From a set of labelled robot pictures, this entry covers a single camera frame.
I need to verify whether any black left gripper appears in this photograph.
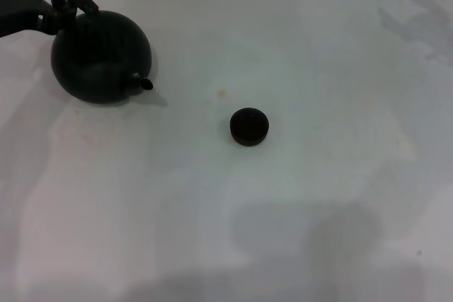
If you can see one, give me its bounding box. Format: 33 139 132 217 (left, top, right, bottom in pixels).
0 0 78 38

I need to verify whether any black round teapot with handle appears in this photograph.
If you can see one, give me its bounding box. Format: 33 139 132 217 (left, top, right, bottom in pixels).
50 0 155 105

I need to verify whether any small dark brown teacup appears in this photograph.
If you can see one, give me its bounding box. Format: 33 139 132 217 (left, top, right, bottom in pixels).
229 107 270 148

